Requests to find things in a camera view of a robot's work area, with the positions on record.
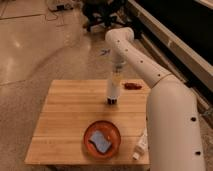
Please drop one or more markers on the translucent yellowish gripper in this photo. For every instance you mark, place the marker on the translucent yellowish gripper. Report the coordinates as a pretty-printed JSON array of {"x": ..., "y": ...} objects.
[{"x": 117, "y": 74}]

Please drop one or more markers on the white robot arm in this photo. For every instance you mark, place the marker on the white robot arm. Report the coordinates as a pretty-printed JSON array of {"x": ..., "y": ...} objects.
[{"x": 174, "y": 136}]

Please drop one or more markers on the small red object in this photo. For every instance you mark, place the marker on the small red object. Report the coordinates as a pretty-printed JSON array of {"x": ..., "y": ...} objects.
[{"x": 132, "y": 86}]

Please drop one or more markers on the blue cross floor tape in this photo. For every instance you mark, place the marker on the blue cross floor tape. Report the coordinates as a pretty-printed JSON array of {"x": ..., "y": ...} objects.
[{"x": 105, "y": 51}]

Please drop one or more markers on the long white bench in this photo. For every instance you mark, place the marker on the long white bench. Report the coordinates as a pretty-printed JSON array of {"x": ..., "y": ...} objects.
[{"x": 181, "y": 34}]

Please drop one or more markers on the orange round plate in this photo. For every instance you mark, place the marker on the orange round plate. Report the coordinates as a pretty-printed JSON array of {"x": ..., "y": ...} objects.
[{"x": 111, "y": 133}]

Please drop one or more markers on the black office chair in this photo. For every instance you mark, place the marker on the black office chair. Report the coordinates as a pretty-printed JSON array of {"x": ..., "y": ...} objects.
[{"x": 101, "y": 11}]

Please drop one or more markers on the wooden table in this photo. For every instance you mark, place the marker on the wooden table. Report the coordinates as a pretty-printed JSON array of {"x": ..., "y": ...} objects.
[{"x": 70, "y": 107}]

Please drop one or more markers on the blue sponge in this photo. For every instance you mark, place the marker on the blue sponge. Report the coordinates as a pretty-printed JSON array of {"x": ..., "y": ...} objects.
[{"x": 101, "y": 143}]

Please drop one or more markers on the white plastic bottle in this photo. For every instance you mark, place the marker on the white plastic bottle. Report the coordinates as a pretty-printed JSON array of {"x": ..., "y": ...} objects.
[{"x": 141, "y": 146}]

